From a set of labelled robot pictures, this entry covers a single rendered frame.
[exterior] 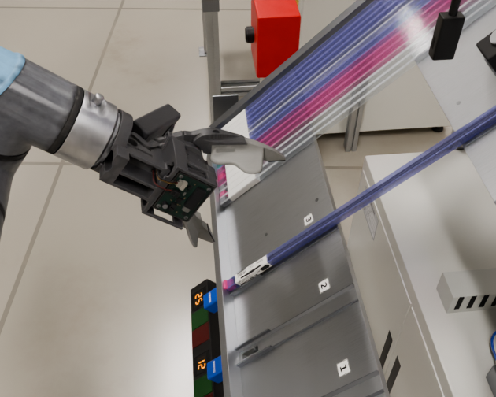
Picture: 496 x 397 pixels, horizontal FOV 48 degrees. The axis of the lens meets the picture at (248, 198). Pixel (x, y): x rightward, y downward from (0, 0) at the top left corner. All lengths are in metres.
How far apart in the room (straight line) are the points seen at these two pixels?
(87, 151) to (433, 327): 0.61
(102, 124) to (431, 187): 0.74
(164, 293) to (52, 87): 1.20
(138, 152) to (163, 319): 1.11
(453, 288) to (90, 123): 0.62
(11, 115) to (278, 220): 0.41
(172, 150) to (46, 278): 1.26
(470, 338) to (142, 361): 0.93
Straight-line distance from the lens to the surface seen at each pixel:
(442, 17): 0.57
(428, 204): 1.12
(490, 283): 0.97
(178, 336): 1.63
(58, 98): 0.57
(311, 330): 0.69
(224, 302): 0.79
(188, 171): 0.59
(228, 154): 0.65
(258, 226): 0.84
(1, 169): 0.62
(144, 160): 0.59
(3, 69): 0.57
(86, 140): 0.58
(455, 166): 1.22
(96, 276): 1.79
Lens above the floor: 1.39
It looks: 46 degrees down
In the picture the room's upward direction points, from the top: straight up
